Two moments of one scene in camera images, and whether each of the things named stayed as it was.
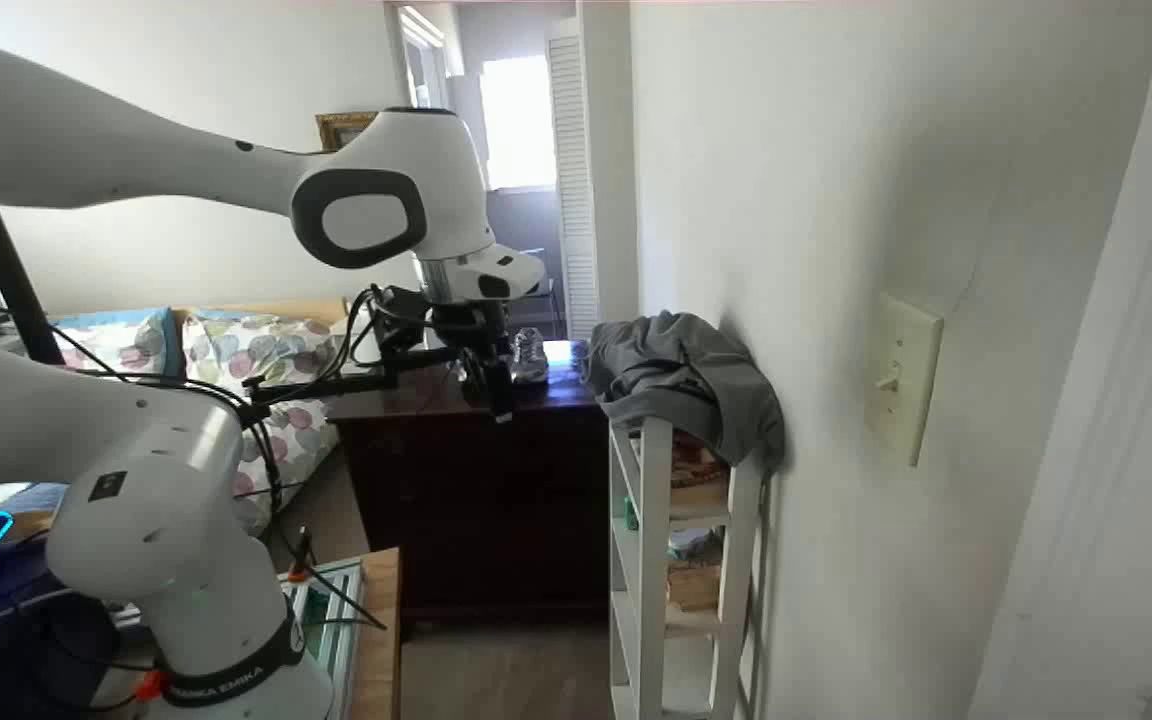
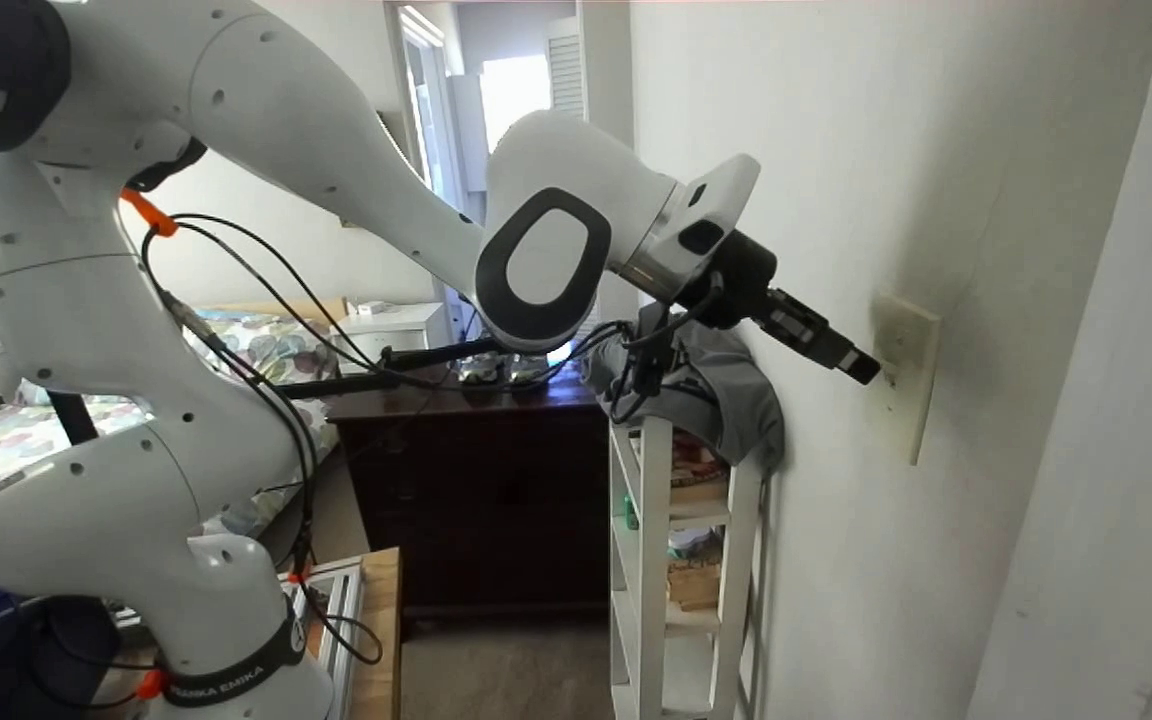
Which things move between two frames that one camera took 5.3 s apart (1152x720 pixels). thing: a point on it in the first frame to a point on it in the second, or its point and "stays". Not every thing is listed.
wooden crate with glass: x=349 y=623 stays
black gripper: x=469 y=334 to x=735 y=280
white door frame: x=1115 y=601 stays
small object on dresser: x=530 y=357 stays
